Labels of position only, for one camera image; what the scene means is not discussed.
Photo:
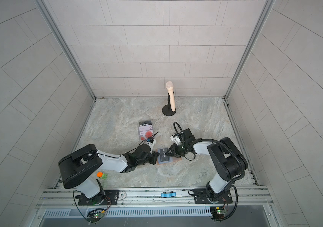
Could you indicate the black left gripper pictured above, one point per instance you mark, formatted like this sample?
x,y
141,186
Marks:
x,y
155,156

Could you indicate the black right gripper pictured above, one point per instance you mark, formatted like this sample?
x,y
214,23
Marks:
x,y
174,151

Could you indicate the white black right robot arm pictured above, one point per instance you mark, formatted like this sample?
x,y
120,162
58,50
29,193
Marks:
x,y
228,161

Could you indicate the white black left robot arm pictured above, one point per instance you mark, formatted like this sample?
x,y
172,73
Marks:
x,y
79,168

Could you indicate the clear plastic package box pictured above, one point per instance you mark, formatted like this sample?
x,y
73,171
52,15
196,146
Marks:
x,y
145,129

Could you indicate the black round microphone stand base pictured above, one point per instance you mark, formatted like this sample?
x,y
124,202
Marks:
x,y
167,110

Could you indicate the orange green toy car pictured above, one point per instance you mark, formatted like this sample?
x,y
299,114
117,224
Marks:
x,y
101,175

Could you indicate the white ventilation grille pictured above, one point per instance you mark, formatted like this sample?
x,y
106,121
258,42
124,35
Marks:
x,y
133,212

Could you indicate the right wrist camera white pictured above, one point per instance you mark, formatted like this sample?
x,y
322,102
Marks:
x,y
176,139

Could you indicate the blue clip on rail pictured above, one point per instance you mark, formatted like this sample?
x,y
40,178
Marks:
x,y
168,194

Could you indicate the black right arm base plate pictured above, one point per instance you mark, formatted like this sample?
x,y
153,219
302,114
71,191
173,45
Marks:
x,y
207,196

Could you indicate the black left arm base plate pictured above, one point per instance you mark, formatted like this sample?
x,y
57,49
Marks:
x,y
109,197

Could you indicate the right circuit board with wires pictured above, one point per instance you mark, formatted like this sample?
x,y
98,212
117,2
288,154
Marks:
x,y
218,213

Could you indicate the circuit board with wires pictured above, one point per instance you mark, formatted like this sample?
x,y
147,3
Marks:
x,y
95,215
218,213

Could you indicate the left circuit board with wires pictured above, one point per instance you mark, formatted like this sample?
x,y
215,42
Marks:
x,y
95,215

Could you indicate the aluminium front rail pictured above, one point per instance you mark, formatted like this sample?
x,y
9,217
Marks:
x,y
151,197

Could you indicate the aluminium corner frame post right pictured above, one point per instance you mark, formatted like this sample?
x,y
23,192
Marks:
x,y
257,30

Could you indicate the aluminium corner frame post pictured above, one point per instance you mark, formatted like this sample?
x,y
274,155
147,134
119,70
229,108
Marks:
x,y
61,41
257,30

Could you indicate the aluminium corner frame post left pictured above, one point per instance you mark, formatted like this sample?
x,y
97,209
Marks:
x,y
61,41

